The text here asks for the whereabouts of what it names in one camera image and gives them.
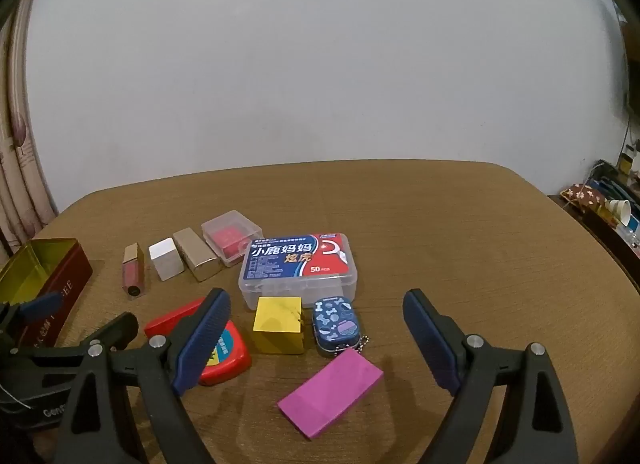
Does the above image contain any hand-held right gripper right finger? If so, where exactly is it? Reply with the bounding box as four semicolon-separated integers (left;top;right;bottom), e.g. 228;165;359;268
402;288;581;464

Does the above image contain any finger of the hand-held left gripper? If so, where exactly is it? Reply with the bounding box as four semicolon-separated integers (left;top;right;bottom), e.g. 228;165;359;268
10;313;140;361
0;291;63;337

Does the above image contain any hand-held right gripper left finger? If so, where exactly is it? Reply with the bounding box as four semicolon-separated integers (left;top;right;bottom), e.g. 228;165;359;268
52;287;232;464

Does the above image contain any red metal tin box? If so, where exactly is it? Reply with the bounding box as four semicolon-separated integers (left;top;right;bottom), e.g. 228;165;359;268
0;238;93;347

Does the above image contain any yellow cube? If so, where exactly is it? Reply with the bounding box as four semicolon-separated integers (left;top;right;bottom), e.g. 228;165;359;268
251;296;306;356

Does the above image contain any gold rectangular block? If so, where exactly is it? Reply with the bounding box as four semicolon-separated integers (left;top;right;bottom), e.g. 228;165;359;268
173;227;224;282

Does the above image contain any small blue patterned tin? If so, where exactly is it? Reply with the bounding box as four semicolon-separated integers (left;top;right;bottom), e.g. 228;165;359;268
312;295;363;357

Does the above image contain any clear plastic box red insert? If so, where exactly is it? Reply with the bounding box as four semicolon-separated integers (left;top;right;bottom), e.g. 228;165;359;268
201;210;264;268

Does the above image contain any magenta rectangular block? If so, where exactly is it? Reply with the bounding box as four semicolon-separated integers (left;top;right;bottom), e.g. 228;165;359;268
277;348;385;441

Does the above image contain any clear dental floss pick box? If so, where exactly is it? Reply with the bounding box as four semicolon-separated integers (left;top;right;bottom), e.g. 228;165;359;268
237;231;363;312

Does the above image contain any brown tablecloth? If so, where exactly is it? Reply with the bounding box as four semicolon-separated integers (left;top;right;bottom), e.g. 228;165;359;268
0;160;640;464

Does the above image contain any white radiator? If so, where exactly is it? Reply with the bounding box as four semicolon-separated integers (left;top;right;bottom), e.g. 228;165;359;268
0;0;58;260

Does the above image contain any brown floral pouch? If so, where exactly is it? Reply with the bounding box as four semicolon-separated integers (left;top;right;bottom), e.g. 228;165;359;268
560;183;608;210

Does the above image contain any white paper cup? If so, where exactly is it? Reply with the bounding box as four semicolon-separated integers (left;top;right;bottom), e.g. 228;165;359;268
605;199;632;224

